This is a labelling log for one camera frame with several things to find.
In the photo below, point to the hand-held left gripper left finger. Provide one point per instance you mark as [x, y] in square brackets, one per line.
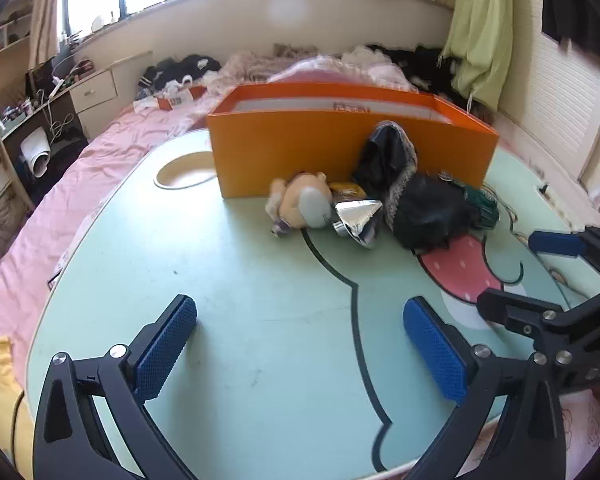
[162, 345]

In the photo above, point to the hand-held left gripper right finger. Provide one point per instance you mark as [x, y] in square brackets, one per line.
[437, 350]

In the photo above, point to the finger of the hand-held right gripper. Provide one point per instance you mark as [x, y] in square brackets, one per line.
[510, 310]
[555, 242]

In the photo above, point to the silver cone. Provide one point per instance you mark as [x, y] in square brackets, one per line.
[355, 215]

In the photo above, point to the orange storage box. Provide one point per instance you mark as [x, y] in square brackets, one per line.
[280, 155]

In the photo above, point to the light green cartoon desktop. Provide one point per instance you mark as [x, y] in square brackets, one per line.
[255, 310]

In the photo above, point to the pink rose print cloth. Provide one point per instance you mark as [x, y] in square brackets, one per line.
[580, 425]

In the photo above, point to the white louvered door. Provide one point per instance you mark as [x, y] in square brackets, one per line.
[555, 110]

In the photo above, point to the pink bed sheet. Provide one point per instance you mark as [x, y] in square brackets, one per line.
[55, 200]

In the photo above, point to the black clothes pile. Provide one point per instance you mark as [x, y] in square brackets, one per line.
[180, 70]
[430, 70]

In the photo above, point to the light green hanging garment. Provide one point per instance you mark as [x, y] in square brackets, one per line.
[480, 35]

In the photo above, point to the white paper roll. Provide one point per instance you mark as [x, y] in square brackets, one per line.
[35, 152]

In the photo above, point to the small orange tray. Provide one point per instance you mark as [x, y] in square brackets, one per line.
[180, 100]

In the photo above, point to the white desk with drawers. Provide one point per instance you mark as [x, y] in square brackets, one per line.
[95, 92]

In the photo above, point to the pink floral quilt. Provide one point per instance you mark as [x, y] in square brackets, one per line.
[250, 67]

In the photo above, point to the dark monitor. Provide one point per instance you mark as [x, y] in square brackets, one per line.
[40, 80]

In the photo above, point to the white open shelf unit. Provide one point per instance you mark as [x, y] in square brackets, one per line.
[5, 60]

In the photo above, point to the round white mirror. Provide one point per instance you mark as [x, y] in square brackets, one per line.
[98, 23]

